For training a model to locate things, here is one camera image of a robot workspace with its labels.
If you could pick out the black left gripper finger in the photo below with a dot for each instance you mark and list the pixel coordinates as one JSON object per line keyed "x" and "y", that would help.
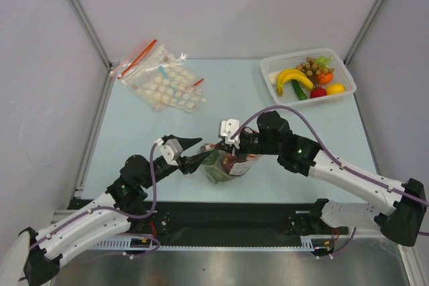
{"x": 171, "y": 143}
{"x": 199, "y": 158}

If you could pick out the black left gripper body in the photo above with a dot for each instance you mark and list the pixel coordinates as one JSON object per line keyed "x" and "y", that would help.
{"x": 181, "y": 164}

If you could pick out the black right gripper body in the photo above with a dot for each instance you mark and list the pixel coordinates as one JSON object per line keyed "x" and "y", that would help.
{"x": 241, "y": 147}

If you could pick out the green netted melon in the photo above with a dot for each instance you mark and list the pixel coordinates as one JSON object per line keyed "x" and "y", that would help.
{"x": 213, "y": 165}

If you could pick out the dark red apple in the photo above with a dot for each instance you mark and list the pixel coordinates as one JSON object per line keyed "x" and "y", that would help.
{"x": 232, "y": 164}

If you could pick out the clear zip bag red zipper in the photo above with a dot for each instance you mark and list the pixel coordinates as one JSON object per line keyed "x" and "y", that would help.
{"x": 251, "y": 160}

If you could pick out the white plastic fruit basket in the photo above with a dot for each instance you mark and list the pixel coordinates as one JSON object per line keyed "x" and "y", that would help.
{"x": 290, "y": 61}

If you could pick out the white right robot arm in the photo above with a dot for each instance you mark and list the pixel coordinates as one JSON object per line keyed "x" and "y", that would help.
{"x": 394, "y": 208}

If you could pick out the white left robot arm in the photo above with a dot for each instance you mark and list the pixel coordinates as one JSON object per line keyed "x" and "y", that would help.
{"x": 117, "y": 210}

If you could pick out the polka dot zip bags pile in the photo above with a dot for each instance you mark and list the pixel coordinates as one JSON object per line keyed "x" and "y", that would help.
{"x": 165, "y": 79}

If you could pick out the clear bag with red zipper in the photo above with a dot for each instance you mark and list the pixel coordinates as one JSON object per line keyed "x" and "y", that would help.
{"x": 137, "y": 54}

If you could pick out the green cucumber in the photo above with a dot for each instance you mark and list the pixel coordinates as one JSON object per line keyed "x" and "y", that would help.
{"x": 301, "y": 95}

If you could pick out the yellow banana bunch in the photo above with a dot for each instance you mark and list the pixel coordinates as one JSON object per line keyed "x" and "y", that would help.
{"x": 290, "y": 75}

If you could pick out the small red tomato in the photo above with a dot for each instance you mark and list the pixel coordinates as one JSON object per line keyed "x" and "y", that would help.
{"x": 318, "y": 92}

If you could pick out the orange tangerine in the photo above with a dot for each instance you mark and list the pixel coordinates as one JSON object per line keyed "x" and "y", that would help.
{"x": 324, "y": 78}

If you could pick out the yellow lemon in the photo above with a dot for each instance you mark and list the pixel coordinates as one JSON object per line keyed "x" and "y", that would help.
{"x": 335, "y": 89}

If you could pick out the green leafy vegetable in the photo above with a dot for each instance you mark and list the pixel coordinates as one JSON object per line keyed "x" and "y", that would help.
{"x": 323, "y": 60}

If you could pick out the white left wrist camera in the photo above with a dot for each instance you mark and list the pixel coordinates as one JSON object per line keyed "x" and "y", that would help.
{"x": 170, "y": 160}

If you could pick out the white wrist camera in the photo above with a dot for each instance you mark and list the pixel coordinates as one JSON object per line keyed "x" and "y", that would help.
{"x": 170, "y": 160}
{"x": 228, "y": 132}

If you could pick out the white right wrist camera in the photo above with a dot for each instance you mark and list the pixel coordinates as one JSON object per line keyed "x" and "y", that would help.
{"x": 228, "y": 132}

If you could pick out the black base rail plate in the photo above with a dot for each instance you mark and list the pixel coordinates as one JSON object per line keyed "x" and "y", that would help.
{"x": 174, "y": 219}

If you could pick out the white slotted cable duct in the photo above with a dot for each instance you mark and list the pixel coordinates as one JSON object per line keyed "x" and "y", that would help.
{"x": 189, "y": 242}

